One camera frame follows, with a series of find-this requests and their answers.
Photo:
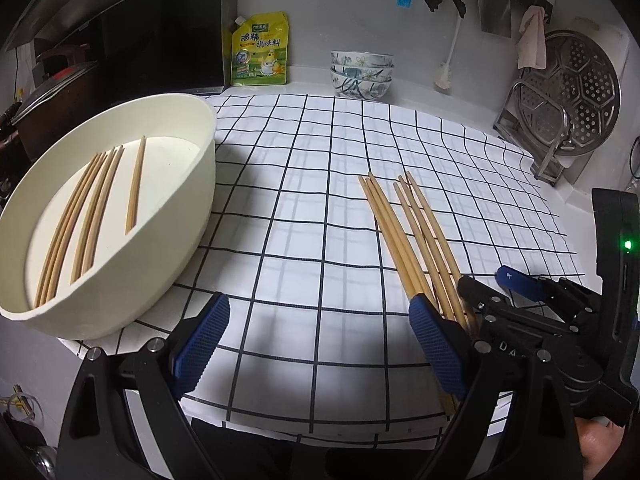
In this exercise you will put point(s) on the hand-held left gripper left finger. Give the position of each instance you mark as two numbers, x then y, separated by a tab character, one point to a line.
200	350

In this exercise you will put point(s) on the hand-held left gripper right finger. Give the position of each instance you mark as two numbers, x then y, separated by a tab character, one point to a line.
437	345

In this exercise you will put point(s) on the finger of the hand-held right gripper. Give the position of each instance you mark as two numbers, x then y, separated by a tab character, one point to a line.
475	292
520	282

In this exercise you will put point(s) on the large white round basin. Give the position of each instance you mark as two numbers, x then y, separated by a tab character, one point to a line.
160	260

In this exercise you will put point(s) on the person's right hand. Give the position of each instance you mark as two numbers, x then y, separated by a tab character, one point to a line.
592	437

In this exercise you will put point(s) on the steel lid stand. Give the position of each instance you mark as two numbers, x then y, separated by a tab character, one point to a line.
547	162

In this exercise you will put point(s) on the white black-grid cloth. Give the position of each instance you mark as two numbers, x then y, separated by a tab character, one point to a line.
310	240

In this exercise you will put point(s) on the perforated steel steamer tray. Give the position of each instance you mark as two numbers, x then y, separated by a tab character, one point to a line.
580	90

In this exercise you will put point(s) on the white dish brush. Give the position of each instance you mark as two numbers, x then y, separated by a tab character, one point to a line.
442	77

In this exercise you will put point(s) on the patterned ceramic bowl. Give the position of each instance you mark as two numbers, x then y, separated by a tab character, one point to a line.
361	87
361	59
361	73

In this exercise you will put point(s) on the pink hanging cloth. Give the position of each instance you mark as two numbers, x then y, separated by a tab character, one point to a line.
531	40

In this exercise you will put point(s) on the steel cleaver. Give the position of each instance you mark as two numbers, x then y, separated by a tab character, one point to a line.
494	12

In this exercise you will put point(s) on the brown cooking pot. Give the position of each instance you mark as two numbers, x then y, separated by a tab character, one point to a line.
35	130

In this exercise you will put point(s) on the glass pot lid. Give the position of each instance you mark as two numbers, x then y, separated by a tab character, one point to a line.
55	87

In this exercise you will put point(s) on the yellow seasoning pouch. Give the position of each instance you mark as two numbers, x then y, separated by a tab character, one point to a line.
260	52

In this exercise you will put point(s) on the black range hood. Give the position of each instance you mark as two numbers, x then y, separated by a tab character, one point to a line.
150	35

